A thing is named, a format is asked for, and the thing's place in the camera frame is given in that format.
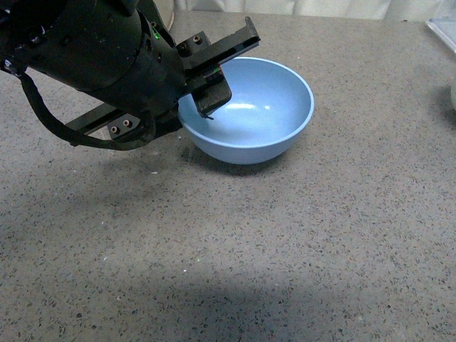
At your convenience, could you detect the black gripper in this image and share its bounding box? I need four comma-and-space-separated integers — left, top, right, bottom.
66, 1, 260, 143

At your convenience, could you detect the blue bowl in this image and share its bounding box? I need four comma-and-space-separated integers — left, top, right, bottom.
178, 57, 314, 165

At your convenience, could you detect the green bowl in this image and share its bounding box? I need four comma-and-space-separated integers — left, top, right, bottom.
450, 77, 456, 111

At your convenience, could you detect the cream toaster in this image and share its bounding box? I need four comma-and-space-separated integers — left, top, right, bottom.
157, 0, 175, 30

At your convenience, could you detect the white curtain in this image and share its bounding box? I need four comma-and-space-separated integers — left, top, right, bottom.
175, 0, 455, 21

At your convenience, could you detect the clear container lid blue seal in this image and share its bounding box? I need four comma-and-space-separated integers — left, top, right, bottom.
426, 17, 456, 52

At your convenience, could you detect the black cable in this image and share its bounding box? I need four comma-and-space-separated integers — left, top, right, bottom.
0, 58, 157, 150

